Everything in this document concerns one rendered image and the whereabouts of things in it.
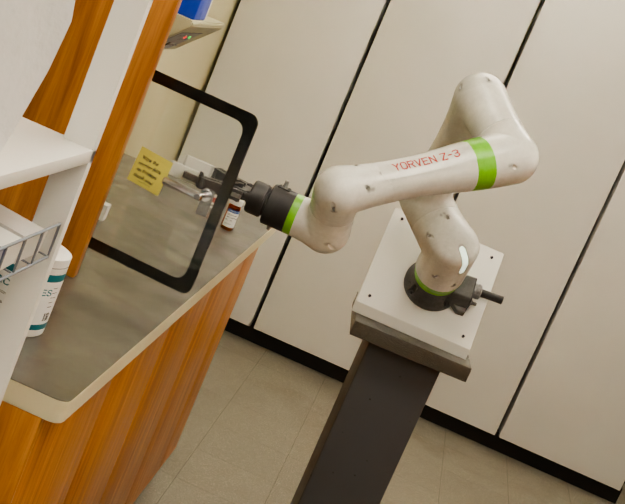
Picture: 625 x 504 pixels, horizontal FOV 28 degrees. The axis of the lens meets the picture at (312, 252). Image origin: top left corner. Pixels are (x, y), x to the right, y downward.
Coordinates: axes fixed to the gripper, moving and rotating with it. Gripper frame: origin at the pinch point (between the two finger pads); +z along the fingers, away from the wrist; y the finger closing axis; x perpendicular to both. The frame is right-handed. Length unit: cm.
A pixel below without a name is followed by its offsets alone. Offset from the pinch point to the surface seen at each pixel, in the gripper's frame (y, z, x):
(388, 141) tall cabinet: -293, -28, 7
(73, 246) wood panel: 25.9, 9.8, 19.6
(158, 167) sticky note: 19.5, 0.7, -1.2
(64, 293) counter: 37.3, 5.3, 25.8
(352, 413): -45, -57, 51
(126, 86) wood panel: 26.0, 11.3, -14.8
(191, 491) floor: -115, -21, 120
